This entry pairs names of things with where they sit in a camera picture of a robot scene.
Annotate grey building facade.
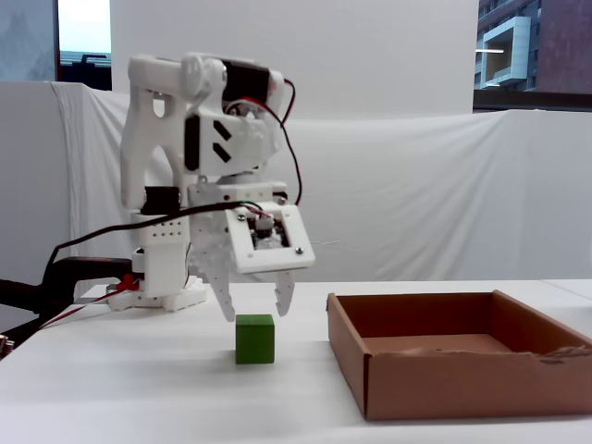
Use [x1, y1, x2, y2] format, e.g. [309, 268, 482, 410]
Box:
[472, 0, 592, 93]

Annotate black red table clamp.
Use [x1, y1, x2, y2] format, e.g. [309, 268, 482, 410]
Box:
[0, 256, 136, 341]

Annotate red white power wires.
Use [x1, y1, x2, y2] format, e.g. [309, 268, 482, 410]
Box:
[39, 293, 115, 330]

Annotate dark window sill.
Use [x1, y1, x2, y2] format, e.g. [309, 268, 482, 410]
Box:
[472, 89, 592, 114]

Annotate brown cardboard box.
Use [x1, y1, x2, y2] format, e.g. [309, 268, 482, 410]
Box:
[326, 290, 592, 422]

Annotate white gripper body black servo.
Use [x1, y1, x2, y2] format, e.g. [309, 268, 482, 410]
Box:
[187, 177, 289, 279]

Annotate white cloth backdrop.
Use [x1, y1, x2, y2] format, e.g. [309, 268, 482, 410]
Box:
[0, 80, 592, 284]

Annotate white backdrop board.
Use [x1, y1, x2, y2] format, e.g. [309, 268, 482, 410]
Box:
[109, 0, 480, 122]

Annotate black camera cable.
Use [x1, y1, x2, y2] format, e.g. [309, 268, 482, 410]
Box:
[40, 200, 246, 302]

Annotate red black servo wire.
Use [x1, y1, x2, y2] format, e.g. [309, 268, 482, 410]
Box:
[221, 78, 304, 207]

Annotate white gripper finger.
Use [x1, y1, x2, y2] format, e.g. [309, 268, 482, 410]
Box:
[203, 266, 238, 324]
[270, 269, 297, 319]

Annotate green cube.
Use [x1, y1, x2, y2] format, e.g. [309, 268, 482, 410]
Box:
[235, 314, 277, 365]

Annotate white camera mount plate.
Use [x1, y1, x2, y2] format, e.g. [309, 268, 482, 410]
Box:
[224, 202, 317, 276]

